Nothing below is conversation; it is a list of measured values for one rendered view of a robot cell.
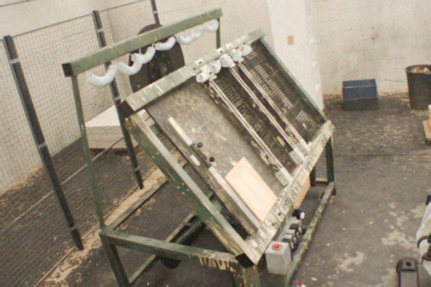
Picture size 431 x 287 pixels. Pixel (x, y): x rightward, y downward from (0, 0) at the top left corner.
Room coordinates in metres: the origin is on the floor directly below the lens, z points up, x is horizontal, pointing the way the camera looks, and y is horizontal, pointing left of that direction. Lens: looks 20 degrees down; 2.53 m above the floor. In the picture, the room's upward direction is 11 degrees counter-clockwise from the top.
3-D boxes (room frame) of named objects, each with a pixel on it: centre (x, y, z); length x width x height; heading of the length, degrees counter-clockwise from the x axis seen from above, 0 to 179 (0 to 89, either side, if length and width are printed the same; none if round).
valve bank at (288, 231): (2.42, -0.40, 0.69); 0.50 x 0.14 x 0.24; 148
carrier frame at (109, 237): (3.34, -0.05, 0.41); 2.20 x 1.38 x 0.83; 148
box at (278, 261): (2.01, -0.23, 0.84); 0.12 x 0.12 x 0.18; 58
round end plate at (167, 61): (3.48, 0.36, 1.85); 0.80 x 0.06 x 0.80; 148
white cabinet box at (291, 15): (6.58, -1.57, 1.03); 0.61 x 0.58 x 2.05; 154
